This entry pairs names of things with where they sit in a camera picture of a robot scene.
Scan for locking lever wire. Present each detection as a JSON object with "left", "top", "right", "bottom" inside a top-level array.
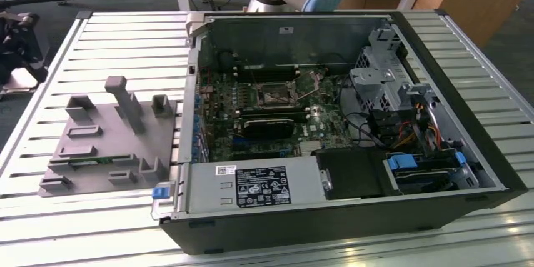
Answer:
[{"left": 296, "top": 87, "right": 321, "bottom": 101}]

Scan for yellow and red wires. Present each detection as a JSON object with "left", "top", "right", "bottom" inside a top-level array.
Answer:
[{"left": 391, "top": 124, "right": 443, "bottom": 151}]

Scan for green motherboard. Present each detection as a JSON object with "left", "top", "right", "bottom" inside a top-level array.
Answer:
[{"left": 197, "top": 68, "right": 364, "bottom": 161}]

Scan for CPU socket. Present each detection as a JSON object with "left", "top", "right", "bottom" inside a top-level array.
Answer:
[{"left": 255, "top": 84, "right": 299, "bottom": 107}]

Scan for metal socket cover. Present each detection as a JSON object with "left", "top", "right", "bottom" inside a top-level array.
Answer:
[{"left": 307, "top": 69, "right": 331, "bottom": 94}]

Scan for black wires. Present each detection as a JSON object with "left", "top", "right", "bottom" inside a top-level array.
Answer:
[{"left": 339, "top": 79, "right": 392, "bottom": 149}]

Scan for black plastic shroud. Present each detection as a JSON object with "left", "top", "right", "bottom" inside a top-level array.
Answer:
[{"left": 315, "top": 147, "right": 401, "bottom": 201}]

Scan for hard disk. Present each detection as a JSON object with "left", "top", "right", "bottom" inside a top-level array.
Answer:
[{"left": 391, "top": 166, "right": 472, "bottom": 194}]

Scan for silver power supply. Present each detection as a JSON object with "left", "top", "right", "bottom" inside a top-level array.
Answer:
[{"left": 182, "top": 156, "right": 328, "bottom": 214}]

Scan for silver drive cage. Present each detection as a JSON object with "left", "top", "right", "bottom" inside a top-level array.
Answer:
[{"left": 348, "top": 28, "right": 417, "bottom": 114}]

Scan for small silver heatsink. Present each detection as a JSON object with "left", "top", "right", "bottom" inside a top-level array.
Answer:
[{"left": 297, "top": 141, "right": 325, "bottom": 157}]

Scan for black open PC case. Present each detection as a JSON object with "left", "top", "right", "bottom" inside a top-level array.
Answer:
[{"left": 157, "top": 9, "right": 527, "bottom": 256}]

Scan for blue disk carrier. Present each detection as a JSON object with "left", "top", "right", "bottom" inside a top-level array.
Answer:
[{"left": 385, "top": 153, "right": 417, "bottom": 173}]

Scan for black RAM slot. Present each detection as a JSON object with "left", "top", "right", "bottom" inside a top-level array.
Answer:
[
  {"left": 238, "top": 113, "right": 312, "bottom": 122},
  {"left": 236, "top": 73, "right": 301, "bottom": 83},
  {"left": 237, "top": 108, "right": 312, "bottom": 116},
  {"left": 234, "top": 65, "right": 301, "bottom": 76}
]

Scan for grey case latch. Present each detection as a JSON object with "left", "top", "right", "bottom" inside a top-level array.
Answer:
[{"left": 184, "top": 12, "right": 209, "bottom": 37}]

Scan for grey parts rack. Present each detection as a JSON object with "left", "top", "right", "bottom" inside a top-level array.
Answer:
[{"left": 36, "top": 75, "right": 181, "bottom": 198}]

